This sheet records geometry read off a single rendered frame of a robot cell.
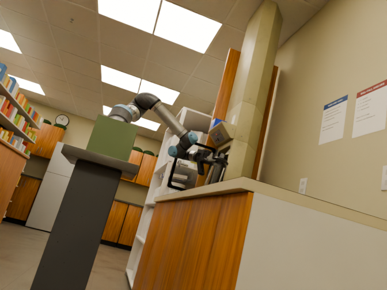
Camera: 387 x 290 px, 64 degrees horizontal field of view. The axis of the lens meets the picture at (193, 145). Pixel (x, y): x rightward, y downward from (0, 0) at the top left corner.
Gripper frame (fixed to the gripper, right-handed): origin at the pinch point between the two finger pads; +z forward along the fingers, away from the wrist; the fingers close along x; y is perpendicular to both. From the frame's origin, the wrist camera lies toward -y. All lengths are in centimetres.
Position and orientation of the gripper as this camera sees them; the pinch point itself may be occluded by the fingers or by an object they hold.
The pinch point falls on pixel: (219, 164)
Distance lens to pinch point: 193.4
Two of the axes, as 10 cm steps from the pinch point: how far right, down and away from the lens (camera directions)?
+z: 7.2, 1.1, -6.8
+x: 6.1, 3.6, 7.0
